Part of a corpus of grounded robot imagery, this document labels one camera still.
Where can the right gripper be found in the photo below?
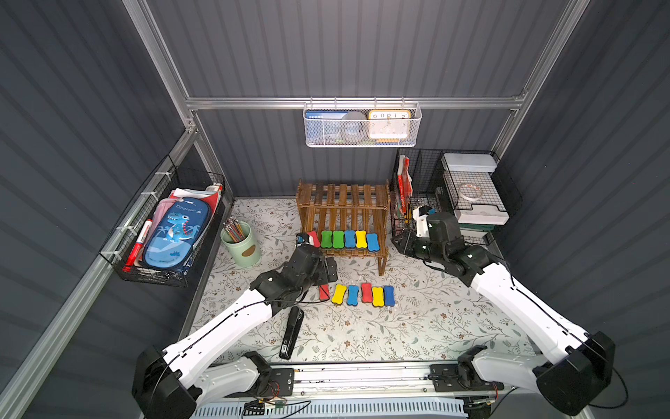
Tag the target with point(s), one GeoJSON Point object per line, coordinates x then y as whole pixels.
{"type": "Point", "coordinates": [406, 244]}

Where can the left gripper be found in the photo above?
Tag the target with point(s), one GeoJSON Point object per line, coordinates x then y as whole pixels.
{"type": "Point", "coordinates": [324, 269]}

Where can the red eraser tier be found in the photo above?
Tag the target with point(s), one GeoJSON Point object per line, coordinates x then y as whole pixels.
{"type": "Point", "coordinates": [324, 292]}
{"type": "Point", "coordinates": [314, 239]}

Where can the yellow eraser tier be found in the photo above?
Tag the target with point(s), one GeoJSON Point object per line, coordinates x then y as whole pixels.
{"type": "Point", "coordinates": [361, 239]}
{"type": "Point", "coordinates": [339, 294]}

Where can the blue eraser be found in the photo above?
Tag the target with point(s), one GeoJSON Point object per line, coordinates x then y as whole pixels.
{"type": "Point", "coordinates": [389, 296]}
{"type": "Point", "coordinates": [350, 239]}
{"type": "Point", "coordinates": [373, 243]}

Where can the blue eraser tier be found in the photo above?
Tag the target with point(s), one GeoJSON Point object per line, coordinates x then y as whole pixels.
{"type": "Point", "coordinates": [353, 296]}

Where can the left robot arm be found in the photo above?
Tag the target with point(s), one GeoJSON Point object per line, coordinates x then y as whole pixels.
{"type": "Point", "coordinates": [220, 340]}

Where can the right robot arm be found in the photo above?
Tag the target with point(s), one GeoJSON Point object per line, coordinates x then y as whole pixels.
{"type": "Point", "coordinates": [573, 366]}

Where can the wooden two-tier shelf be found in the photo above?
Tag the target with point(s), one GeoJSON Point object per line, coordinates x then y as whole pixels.
{"type": "Point", "coordinates": [347, 207]}

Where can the green eraser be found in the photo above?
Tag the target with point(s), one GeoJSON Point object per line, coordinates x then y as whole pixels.
{"type": "Point", "coordinates": [338, 239]}
{"type": "Point", "coordinates": [326, 240]}

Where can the tape roll on organizer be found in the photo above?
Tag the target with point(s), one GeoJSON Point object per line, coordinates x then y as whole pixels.
{"type": "Point", "coordinates": [470, 192]}

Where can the white box on organizer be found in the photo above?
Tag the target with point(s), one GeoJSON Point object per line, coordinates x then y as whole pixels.
{"type": "Point", "coordinates": [478, 169]}

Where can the black stapler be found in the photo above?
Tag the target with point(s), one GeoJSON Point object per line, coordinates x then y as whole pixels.
{"type": "Point", "coordinates": [294, 323]}

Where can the green pencil cup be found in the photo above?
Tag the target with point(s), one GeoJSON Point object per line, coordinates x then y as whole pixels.
{"type": "Point", "coordinates": [246, 253]}

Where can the colored pencils bunch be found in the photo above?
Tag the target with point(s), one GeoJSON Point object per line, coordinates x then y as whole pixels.
{"type": "Point", "coordinates": [234, 230]}

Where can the yellow alarm clock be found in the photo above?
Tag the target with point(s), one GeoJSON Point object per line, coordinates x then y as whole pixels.
{"type": "Point", "coordinates": [389, 125]}

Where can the blue dinosaur pencil case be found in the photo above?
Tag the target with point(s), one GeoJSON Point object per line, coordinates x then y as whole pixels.
{"type": "Point", "coordinates": [173, 241]}

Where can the blue box in basket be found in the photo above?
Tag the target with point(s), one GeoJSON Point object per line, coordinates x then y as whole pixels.
{"type": "Point", "coordinates": [323, 126]}

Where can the white mesh hanging basket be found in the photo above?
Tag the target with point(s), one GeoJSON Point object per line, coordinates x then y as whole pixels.
{"type": "Point", "coordinates": [365, 107]}

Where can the clear tape roll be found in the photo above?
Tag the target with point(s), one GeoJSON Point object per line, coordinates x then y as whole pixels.
{"type": "Point", "coordinates": [353, 127]}

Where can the red marker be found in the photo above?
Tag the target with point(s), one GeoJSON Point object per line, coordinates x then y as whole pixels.
{"type": "Point", "coordinates": [138, 245]}

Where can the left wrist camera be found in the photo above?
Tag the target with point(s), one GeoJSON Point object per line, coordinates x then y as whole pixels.
{"type": "Point", "coordinates": [303, 238]}

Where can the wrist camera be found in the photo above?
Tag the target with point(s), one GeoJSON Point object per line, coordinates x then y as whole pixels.
{"type": "Point", "coordinates": [420, 217]}
{"type": "Point", "coordinates": [303, 238]}

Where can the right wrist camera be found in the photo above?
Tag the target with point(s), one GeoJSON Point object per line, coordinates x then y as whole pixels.
{"type": "Point", "coordinates": [420, 217]}

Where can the black wire desk organizer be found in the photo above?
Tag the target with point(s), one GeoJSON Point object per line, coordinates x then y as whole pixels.
{"type": "Point", "coordinates": [426, 171]}

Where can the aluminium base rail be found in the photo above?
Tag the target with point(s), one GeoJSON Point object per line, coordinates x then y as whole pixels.
{"type": "Point", "coordinates": [377, 389]}

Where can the black wire wall basket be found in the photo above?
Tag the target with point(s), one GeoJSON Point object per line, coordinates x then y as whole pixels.
{"type": "Point", "coordinates": [169, 177]}

